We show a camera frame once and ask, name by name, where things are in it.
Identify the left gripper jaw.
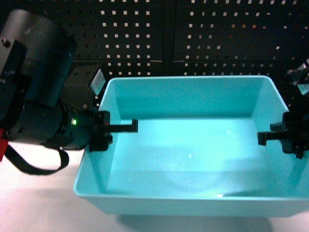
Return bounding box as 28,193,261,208
89,132,113,152

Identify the turquoise plastic tub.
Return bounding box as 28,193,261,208
73,75,309,217

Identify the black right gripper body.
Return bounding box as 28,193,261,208
270,112,309,159

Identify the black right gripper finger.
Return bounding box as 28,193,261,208
257,132,285,146

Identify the left gripper hook finger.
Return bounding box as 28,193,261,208
106,119,138,133

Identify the black perforated pegboard panel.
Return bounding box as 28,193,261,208
28,0,309,102

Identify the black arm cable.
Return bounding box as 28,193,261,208
4,144,70,175

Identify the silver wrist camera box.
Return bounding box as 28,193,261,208
90,68,106,96

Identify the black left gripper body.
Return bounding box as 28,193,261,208
57,106,111,150

